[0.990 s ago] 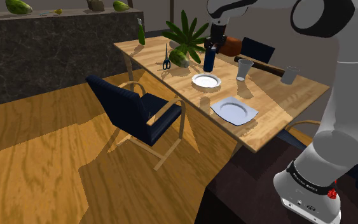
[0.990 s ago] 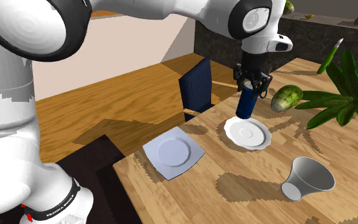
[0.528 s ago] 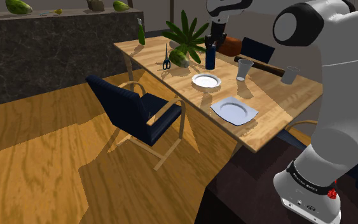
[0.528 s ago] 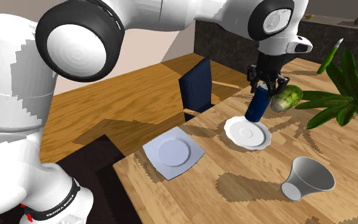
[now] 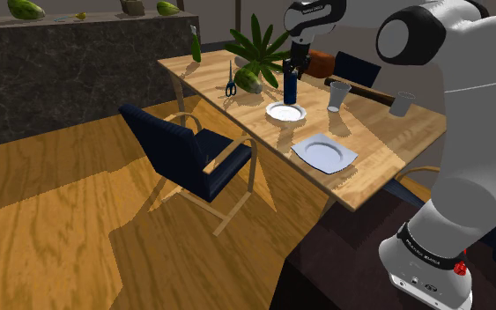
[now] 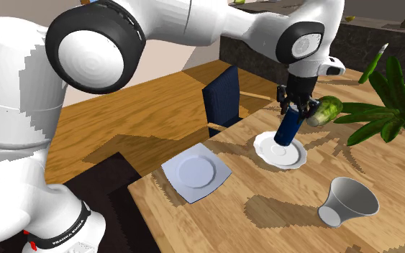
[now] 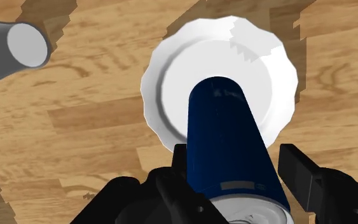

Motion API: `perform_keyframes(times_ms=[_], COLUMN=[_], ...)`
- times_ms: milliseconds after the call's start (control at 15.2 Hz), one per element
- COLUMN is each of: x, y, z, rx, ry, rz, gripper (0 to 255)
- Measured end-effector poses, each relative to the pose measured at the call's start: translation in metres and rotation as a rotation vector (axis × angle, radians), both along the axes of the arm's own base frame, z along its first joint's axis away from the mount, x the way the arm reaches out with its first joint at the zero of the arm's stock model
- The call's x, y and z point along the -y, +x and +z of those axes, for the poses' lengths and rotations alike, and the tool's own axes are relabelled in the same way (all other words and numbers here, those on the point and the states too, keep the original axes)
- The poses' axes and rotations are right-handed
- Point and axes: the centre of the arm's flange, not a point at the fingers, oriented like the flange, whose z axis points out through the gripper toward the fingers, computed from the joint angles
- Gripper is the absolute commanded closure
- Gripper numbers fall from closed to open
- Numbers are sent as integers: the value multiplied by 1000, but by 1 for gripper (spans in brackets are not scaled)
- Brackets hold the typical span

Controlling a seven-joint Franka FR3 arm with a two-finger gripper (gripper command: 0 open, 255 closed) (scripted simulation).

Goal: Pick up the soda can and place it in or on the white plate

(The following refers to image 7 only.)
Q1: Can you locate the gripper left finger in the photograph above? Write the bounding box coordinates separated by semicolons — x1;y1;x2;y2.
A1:
70;143;229;224

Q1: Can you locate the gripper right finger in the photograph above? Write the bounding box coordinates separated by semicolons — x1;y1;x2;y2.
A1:
277;143;358;224

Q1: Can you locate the dark blue can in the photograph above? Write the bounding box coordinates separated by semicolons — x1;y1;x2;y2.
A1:
186;76;292;224

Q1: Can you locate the white scalloped plate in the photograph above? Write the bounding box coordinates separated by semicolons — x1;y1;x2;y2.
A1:
140;15;299;153

